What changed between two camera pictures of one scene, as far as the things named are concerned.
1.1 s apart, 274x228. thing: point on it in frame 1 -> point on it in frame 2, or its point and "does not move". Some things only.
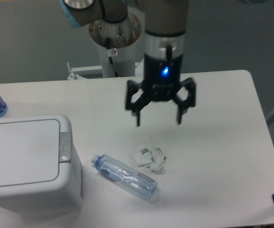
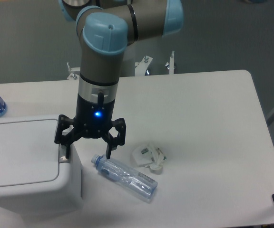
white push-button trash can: [32, 166] does not move
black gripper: [161, 81] -> [93, 120]
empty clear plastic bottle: [130, 177] does not move
